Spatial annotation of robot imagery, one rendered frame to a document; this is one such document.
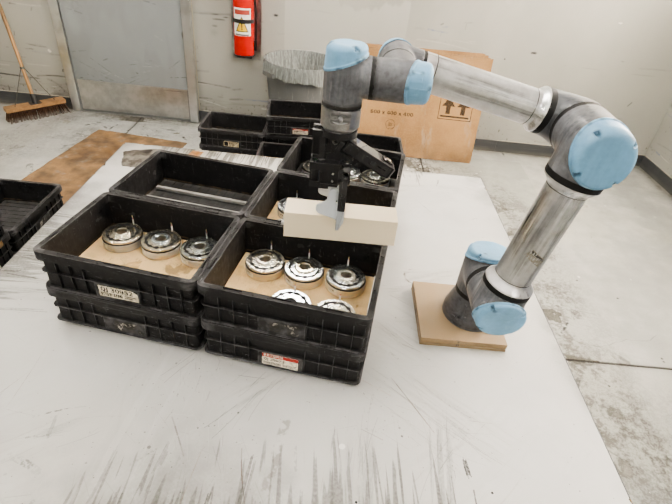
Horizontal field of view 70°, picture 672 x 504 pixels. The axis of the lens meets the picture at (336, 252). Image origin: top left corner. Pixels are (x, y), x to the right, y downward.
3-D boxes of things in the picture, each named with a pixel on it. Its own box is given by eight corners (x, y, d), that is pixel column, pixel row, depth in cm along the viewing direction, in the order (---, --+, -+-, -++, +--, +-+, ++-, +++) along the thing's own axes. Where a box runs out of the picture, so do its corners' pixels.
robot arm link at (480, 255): (495, 275, 135) (509, 236, 127) (505, 307, 125) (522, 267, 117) (453, 270, 135) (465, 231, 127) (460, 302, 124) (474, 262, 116)
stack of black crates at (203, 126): (270, 164, 330) (270, 116, 310) (263, 185, 306) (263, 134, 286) (212, 158, 329) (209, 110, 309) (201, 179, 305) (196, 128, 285)
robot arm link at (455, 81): (601, 93, 103) (387, 20, 97) (622, 111, 94) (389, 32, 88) (570, 141, 110) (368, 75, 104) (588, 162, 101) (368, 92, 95)
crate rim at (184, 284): (242, 223, 130) (241, 216, 129) (194, 292, 106) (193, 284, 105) (106, 198, 135) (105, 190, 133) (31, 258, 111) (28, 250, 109)
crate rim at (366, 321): (386, 251, 126) (388, 243, 125) (371, 329, 102) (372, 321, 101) (242, 223, 130) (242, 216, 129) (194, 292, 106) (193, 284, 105)
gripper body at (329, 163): (311, 172, 102) (314, 117, 95) (351, 176, 102) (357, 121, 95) (308, 189, 95) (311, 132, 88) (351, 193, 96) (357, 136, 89)
